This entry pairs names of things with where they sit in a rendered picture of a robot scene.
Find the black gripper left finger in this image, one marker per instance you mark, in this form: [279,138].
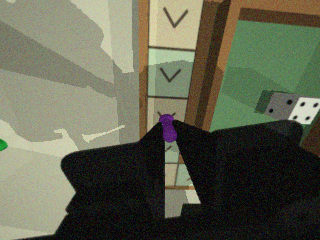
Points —
[143,160]

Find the grey die with black pips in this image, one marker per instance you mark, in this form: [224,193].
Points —
[286,106]

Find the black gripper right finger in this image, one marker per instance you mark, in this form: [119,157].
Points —
[204,153]

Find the green game pawn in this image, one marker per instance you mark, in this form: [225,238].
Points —
[3,145]

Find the purple pawn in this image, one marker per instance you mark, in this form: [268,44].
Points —
[169,133]

